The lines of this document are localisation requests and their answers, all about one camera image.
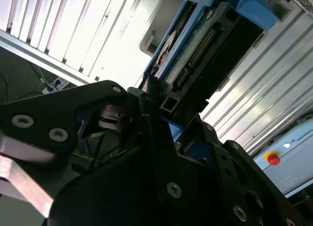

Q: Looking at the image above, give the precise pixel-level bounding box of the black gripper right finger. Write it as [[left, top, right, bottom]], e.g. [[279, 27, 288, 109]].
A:
[[185, 115, 309, 226]]

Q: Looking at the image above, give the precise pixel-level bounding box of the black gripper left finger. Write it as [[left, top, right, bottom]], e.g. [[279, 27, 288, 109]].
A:
[[0, 75, 192, 218]]

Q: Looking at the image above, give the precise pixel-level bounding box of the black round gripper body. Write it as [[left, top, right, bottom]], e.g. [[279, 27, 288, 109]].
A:
[[47, 146, 233, 226]]

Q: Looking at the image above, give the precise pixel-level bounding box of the hard disk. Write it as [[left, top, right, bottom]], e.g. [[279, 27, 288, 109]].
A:
[[139, 0, 278, 145]]

